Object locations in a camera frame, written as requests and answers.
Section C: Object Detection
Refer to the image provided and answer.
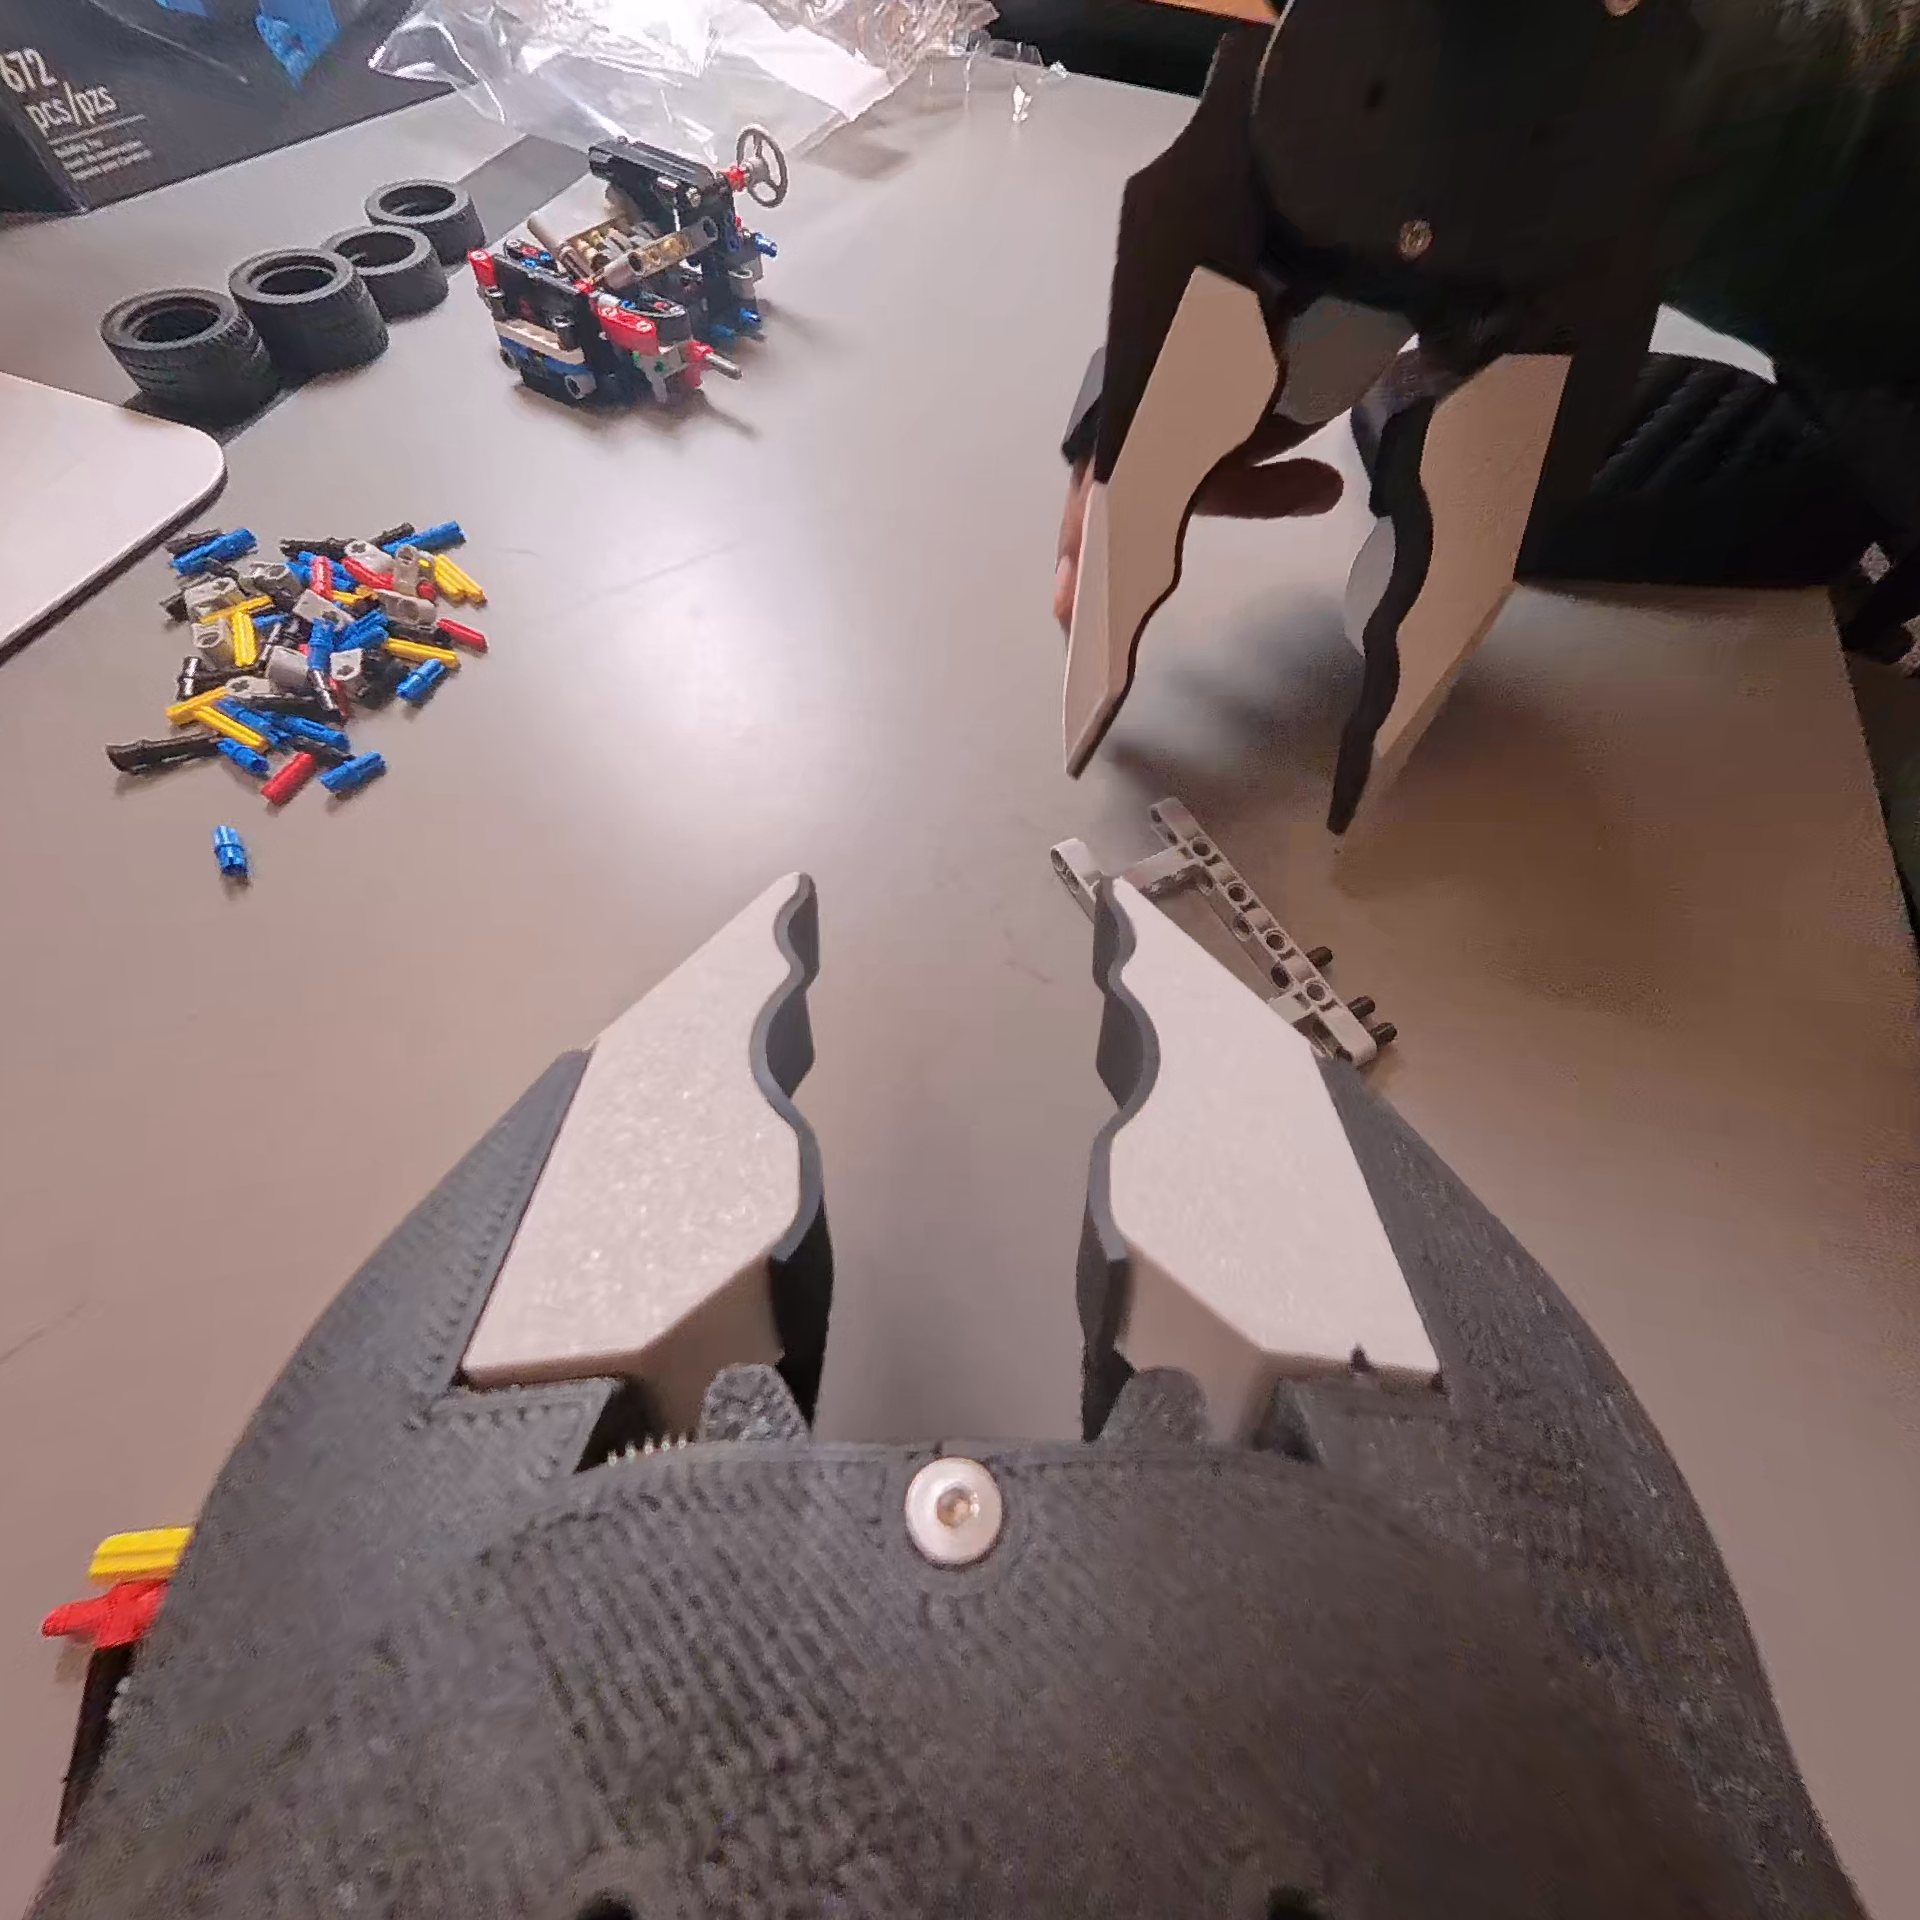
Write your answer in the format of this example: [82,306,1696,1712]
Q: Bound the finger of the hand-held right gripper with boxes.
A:
[1329,348,1576,836]
[1060,269,1416,779]

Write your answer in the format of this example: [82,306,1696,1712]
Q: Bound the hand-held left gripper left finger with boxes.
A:
[458,873,833,1428]

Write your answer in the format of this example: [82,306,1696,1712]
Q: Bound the clear plastic bag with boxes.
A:
[368,0,1051,168]

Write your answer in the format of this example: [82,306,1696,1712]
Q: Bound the black lego set box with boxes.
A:
[0,0,465,217]

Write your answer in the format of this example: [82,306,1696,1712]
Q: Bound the partly built lego vehicle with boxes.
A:
[474,121,794,405]

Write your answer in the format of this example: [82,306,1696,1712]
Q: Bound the grey lego frame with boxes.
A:
[1051,798,1399,1072]

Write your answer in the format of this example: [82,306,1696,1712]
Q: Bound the pile of blue lego pieces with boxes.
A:
[104,517,493,808]

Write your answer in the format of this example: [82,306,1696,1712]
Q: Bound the person's right hand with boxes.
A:
[1054,451,1344,629]

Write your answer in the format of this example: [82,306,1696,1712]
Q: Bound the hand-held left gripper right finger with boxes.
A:
[1077,874,1442,1442]

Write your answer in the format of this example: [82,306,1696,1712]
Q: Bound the black lego tyres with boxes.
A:
[98,175,489,415]

